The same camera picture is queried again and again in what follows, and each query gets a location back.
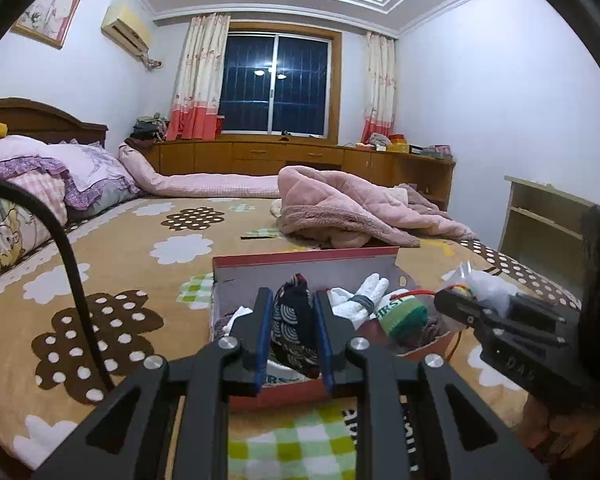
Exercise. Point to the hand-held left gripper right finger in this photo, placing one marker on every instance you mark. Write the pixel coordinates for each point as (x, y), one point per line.
(324, 340)

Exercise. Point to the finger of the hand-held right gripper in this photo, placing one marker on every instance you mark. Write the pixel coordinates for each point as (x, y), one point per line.
(462, 310)
(535, 317)

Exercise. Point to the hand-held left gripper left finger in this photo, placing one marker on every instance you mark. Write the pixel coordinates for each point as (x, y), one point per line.
(265, 340)

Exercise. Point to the dark patterned sock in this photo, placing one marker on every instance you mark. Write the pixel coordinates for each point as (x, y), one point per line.
(295, 325)

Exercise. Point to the white sock ball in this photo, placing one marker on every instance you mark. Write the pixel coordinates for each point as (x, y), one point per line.
(485, 285)

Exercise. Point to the white sock bundle grey band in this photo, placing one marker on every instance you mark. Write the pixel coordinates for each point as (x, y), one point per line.
(365, 292)

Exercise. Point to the red cardboard box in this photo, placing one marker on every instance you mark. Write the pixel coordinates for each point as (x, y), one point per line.
(305, 260)

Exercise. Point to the person's right hand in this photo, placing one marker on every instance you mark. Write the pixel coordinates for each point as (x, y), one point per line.
(550, 430)

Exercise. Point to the wooden shelf unit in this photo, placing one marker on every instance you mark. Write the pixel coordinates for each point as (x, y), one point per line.
(545, 220)

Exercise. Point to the cream cloth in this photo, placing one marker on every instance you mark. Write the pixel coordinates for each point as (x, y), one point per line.
(352, 241)
(400, 193)

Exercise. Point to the pink fleece quilt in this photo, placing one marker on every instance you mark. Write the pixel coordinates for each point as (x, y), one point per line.
(340, 200)

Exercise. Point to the stack of colourful boxes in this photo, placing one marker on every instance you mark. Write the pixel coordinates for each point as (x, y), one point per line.
(432, 150)

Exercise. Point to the pink rolled duvet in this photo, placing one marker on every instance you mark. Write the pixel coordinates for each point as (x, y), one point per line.
(205, 185)

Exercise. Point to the yellow box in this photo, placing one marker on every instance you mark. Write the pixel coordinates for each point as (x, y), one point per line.
(399, 146)

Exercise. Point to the wooden cabinet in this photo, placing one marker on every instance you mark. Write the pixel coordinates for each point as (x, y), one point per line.
(260, 155)

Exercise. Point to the small cloth pile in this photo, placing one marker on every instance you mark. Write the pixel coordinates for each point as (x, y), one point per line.
(379, 141)

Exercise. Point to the narrow floral curtain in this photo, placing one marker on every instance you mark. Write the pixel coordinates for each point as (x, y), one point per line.
(378, 90)

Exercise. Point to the purple ruffled pillow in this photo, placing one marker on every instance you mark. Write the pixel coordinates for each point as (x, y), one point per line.
(95, 170)

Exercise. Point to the pile of dark clothes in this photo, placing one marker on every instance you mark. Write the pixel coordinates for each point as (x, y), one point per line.
(150, 127)

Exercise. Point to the window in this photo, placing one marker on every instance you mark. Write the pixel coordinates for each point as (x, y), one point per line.
(275, 80)

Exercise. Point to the wide floral curtain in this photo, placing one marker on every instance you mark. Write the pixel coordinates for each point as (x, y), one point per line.
(197, 80)

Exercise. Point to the air conditioner pipe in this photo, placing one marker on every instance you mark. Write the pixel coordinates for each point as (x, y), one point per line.
(152, 62)

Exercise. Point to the wooden headboard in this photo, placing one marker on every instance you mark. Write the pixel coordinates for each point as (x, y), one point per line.
(45, 120)

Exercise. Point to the air conditioner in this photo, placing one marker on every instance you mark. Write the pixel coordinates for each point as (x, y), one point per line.
(125, 30)

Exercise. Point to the framed wall picture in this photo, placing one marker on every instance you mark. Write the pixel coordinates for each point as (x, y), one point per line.
(50, 7)

